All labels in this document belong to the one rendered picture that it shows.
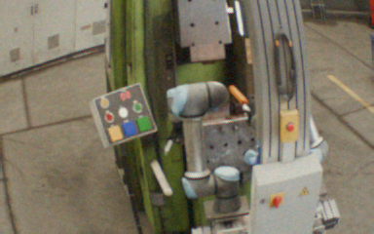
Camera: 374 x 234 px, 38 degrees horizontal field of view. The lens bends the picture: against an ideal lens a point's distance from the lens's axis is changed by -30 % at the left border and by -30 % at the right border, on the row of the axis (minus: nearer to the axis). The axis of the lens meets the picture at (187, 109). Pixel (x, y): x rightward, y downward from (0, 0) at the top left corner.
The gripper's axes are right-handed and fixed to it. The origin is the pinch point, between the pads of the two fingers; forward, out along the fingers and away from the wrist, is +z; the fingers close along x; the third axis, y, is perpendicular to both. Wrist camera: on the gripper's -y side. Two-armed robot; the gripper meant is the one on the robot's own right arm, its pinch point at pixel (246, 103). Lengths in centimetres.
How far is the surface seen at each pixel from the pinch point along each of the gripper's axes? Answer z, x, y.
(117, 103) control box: 28, -66, -2
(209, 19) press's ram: 41, -6, -40
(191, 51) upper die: 41, -19, -21
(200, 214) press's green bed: 38, -24, 87
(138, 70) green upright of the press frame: 55, -48, -10
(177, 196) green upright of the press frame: 57, -34, 77
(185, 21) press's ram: 41, -21, -40
